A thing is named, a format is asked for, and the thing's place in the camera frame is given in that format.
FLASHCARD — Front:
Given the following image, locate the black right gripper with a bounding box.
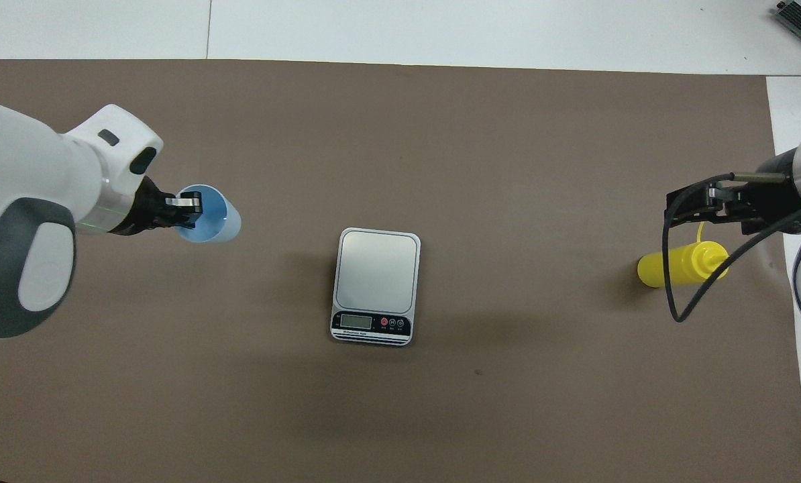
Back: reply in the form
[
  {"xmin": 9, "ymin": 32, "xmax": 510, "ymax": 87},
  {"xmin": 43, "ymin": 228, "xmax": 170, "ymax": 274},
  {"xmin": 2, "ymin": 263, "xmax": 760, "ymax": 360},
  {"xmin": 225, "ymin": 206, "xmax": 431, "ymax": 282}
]
[{"xmin": 666, "ymin": 149, "xmax": 801, "ymax": 235}]

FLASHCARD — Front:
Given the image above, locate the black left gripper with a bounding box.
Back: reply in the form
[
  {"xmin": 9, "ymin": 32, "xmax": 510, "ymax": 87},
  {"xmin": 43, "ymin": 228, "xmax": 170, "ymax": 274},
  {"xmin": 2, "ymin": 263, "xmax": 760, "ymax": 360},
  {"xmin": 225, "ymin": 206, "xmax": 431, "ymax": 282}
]
[{"xmin": 109, "ymin": 176, "xmax": 203, "ymax": 235}]

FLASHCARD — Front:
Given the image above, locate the light blue plastic cup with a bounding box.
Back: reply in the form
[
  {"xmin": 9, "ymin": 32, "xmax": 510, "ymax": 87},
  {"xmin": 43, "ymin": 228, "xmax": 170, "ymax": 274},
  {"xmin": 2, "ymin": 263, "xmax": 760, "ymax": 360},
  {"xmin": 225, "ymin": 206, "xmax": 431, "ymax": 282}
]
[{"xmin": 172, "ymin": 184, "xmax": 242, "ymax": 244}]

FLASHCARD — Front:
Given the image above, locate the yellow squeeze bottle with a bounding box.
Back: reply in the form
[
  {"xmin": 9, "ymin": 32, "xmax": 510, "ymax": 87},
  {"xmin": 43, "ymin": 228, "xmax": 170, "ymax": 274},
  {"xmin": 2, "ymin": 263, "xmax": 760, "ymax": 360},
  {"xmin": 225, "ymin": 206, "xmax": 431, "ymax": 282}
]
[{"xmin": 637, "ymin": 223, "xmax": 731, "ymax": 289}]

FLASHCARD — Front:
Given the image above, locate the silver digital kitchen scale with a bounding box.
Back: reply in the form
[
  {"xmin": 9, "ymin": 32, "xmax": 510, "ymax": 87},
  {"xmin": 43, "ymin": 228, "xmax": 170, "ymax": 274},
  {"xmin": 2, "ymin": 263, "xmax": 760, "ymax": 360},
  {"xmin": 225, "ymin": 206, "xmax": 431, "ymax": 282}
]
[{"xmin": 330, "ymin": 228, "xmax": 421, "ymax": 347}]

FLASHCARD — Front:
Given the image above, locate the brown paper table mat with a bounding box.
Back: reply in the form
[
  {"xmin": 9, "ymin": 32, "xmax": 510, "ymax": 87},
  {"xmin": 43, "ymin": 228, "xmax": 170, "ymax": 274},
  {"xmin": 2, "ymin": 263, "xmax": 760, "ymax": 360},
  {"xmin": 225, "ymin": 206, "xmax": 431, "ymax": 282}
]
[{"xmin": 0, "ymin": 59, "xmax": 801, "ymax": 483}]

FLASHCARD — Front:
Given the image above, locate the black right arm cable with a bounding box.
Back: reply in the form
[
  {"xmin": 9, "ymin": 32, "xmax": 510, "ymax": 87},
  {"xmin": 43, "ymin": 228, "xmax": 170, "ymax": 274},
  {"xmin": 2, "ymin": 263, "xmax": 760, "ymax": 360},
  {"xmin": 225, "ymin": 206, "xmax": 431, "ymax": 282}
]
[{"xmin": 663, "ymin": 172, "xmax": 801, "ymax": 324}]

